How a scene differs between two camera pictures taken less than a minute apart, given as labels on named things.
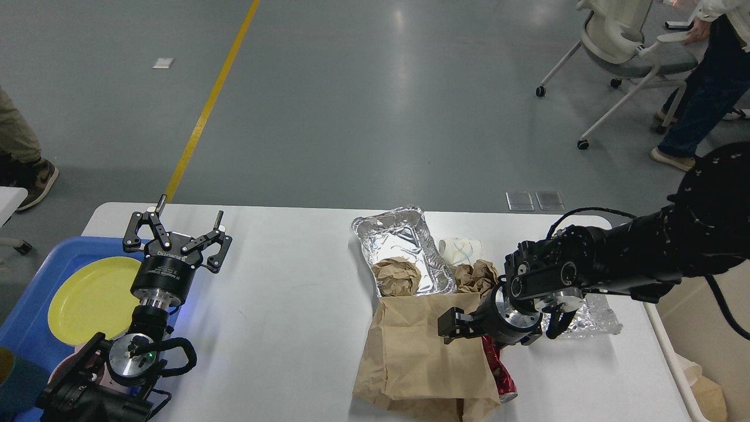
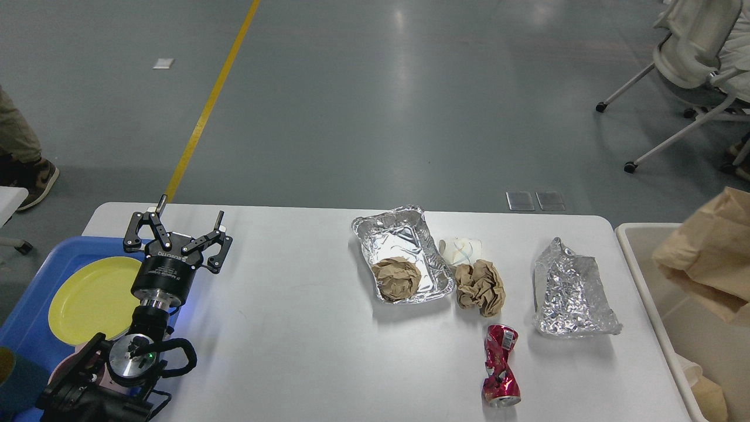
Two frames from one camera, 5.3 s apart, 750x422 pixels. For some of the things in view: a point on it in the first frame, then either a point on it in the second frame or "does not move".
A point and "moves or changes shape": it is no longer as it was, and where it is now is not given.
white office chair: (612, 38) -> (684, 58)
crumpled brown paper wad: (482, 276) does not move
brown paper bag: (408, 370) moves or changes shape
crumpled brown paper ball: (396, 276) does not move
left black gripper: (499, 318) -> (167, 275)
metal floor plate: (520, 201) does not move
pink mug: (104, 381) does not move
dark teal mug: (23, 383) does not move
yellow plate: (94, 297) does not move
